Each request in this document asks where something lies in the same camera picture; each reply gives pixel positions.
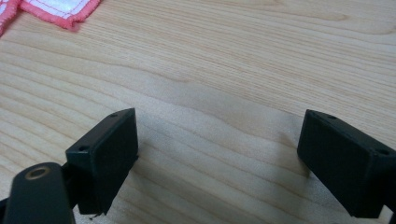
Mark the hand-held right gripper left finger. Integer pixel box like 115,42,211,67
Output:
64,107,140,217

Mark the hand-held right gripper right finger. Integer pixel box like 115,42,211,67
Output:
296,108,396,219

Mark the white cloth with red grid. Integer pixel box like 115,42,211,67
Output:
0,0,103,37

